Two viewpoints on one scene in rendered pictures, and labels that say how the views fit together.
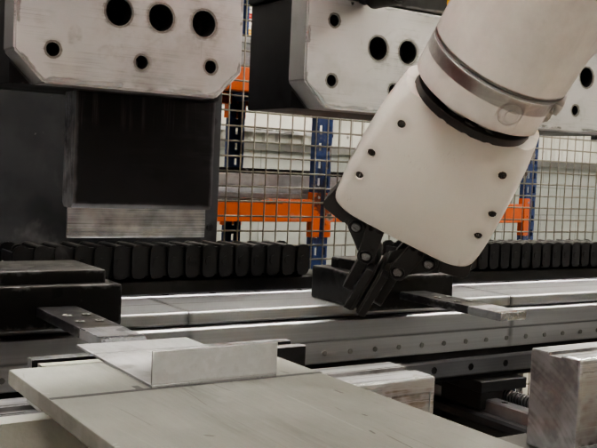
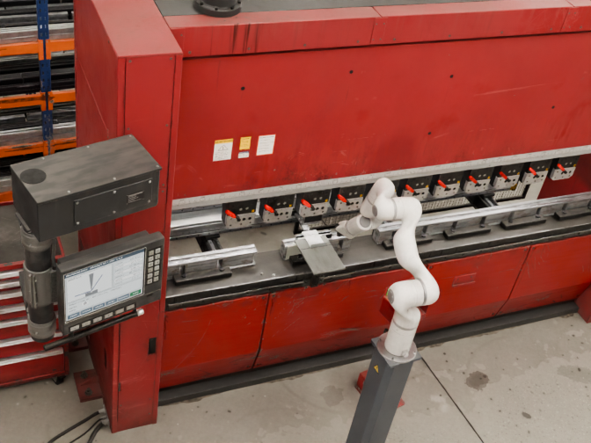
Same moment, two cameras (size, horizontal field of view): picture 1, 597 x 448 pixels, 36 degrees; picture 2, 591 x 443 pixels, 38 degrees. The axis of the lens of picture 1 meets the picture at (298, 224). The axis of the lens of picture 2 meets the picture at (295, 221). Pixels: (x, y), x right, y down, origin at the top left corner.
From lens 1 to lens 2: 398 cm
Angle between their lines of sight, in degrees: 36
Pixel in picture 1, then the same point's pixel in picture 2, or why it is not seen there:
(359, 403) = (332, 254)
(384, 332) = not seen: hidden behind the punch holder
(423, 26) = (354, 199)
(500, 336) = not seen: hidden behind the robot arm
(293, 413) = (324, 256)
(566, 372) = (378, 232)
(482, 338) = not seen: hidden behind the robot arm
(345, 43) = (342, 205)
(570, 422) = (377, 239)
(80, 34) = (307, 212)
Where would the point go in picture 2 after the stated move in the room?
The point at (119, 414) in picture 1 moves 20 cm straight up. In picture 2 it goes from (307, 254) to (313, 225)
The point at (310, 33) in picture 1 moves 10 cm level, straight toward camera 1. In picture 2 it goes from (337, 205) to (333, 216)
